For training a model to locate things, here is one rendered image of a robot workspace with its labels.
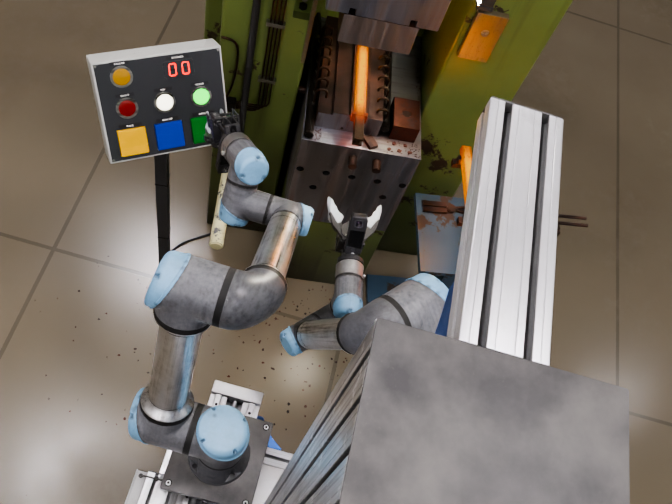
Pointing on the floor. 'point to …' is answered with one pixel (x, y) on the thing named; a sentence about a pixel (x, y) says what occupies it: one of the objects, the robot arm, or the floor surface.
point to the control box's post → (162, 203)
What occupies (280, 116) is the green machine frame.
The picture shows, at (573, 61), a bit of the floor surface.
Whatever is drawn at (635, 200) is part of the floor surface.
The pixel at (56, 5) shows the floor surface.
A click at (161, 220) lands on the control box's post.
